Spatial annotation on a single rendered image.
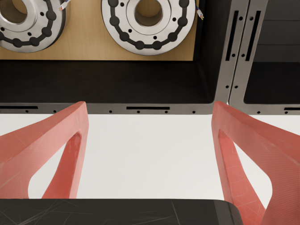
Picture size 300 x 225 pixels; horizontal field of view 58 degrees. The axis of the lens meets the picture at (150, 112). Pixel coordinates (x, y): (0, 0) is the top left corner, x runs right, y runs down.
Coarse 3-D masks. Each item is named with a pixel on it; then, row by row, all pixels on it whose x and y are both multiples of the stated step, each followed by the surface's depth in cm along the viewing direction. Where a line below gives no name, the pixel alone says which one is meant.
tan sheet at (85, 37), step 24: (72, 0) 31; (96, 0) 31; (144, 0) 31; (72, 24) 33; (96, 24) 33; (0, 48) 35; (48, 48) 35; (72, 48) 35; (96, 48) 35; (120, 48) 35; (192, 48) 35
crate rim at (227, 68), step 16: (240, 0) 22; (240, 16) 23; (224, 32) 24; (240, 32) 23; (224, 48) 24; (224, 64) 25; (224, 80) 26; (224, 96) 27; (0, 112) 28; (16, 112) 28; (32, 112) 28; (48, 112) 28; (96, 112) 28; (112, 112) 28; (128, 112) 28; (144, 112) 28; (160, 112) 28; (176, 112) 28; (192, 112) 28; (208, 112) 28
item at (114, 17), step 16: (112, 0) 29; (176, 0) 28; (192, 0) 28; (112, 16) 30; (176, 16) 29; (192, 16) 29; (112, 32) 30; (128, 32) 30; (160, 32) 30; (176, 32) 31; (128, 48) 31; (144, 48) 31; (160, 48) 31
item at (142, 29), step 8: (128, 0) 28; (136, 0) 28; (160, 0) 28; (168, 0) 28; (128, 8) 28; (168, 8) 28; (128, 16) 29; (168, 16) 29; (136, 24) 29; (160, 24) 29; (144, 32) 30; (152, 32) 30
